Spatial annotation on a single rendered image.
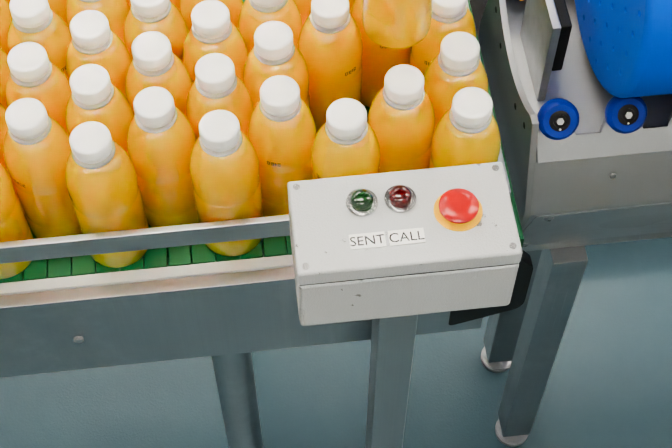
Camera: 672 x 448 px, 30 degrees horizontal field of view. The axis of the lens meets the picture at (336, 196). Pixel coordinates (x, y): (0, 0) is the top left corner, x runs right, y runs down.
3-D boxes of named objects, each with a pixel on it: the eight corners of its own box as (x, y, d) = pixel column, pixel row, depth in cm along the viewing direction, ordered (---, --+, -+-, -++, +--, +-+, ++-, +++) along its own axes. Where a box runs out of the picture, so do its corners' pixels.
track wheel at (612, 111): (649, 93, 134) (643, 88, 136) (608, 97, 134) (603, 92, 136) (649, 133, 136) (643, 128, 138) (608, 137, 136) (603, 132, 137)
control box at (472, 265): (510, 306, 119) (524, 251, 110) (300, 328, 118) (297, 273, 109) (491, 217, 124) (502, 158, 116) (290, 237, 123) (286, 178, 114)
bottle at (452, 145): (413, 197, 137) (422, 99, 123) (468, 174, 139) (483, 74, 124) (444, 246, 134) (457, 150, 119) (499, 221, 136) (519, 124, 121)
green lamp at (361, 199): (375, 212, 113) (375, 204, 112) (351, 214, 113) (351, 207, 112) (372, 191, 114) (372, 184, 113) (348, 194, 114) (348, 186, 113)
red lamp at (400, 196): (414, 208, 113) (414, 201, 112) (389, 210, 113) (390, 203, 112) (410, 188, 114) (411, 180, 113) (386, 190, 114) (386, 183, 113)
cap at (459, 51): (473, 76, 124) (475, 64, 123) (435, 67, 125) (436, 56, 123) (481, 46, 126) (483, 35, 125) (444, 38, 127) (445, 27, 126)
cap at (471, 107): (443, 105, 122) (444, 94, 121) (478, 91, 123) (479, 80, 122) (463, 134, 120) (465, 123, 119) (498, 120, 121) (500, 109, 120)
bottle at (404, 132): (419, 157, 140) (429, 56, 125) (434, 208, 137) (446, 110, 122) (359, 168, 140) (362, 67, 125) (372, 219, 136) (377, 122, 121)
